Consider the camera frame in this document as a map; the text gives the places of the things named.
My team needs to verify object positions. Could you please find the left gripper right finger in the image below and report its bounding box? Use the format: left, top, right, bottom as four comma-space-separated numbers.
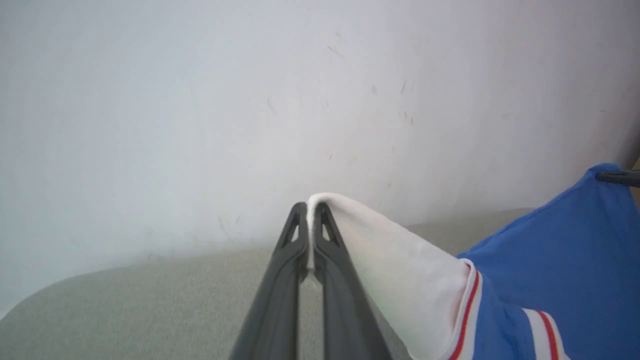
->
312, 202, 394, 360

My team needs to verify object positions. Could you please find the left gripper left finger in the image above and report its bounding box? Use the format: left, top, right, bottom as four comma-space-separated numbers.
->
230, 202, 309, 360

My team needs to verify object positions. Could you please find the grey fabric sofa surface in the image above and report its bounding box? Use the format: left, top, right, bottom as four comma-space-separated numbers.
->
0, 207, 536, 360

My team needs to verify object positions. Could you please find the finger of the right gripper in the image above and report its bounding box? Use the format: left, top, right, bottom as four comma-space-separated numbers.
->
595, 168, 640, 189

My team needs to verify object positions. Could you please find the blue basketball jersey white trim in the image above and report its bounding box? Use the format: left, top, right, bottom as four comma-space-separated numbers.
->
306, 162, 640, 360

